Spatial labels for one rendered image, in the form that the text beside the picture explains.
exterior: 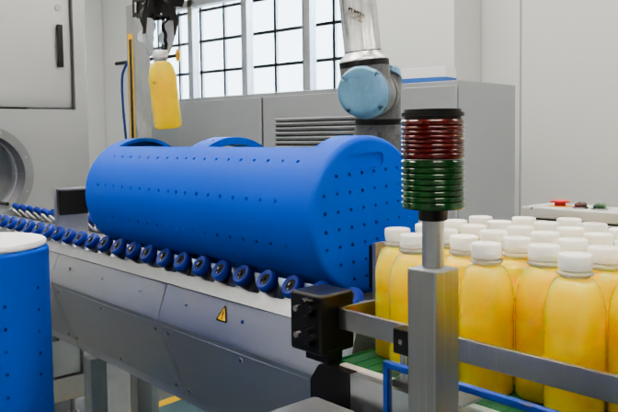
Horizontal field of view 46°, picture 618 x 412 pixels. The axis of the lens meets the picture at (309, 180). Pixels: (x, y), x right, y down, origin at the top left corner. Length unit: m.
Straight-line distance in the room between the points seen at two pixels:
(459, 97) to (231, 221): 1.71
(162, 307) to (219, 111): 2.25
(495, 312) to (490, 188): 2.24
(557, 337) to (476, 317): 0.11
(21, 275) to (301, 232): 0.55
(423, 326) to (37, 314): 0.93
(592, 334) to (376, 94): 0.90
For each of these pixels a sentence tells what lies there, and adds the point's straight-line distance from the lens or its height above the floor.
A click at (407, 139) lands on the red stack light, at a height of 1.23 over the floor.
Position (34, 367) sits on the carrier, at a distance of 1.53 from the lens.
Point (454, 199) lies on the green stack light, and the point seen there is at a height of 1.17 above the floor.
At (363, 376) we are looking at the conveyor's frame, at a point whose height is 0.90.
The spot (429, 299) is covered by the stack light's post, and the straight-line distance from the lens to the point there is 0.74.
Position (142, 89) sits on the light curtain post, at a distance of 2.64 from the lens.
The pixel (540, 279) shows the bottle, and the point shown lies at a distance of 0.94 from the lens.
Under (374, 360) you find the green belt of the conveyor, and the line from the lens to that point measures 1.12.
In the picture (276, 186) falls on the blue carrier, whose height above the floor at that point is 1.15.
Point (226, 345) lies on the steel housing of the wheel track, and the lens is 1.46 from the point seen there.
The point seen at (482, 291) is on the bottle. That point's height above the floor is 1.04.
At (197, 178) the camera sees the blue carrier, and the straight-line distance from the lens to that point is 1.50.
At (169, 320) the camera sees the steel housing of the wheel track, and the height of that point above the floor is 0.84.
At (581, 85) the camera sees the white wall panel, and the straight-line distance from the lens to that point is 4.07.
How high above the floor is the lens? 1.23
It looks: 3 degrees down
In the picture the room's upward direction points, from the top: 1 degrees counter-clockwise
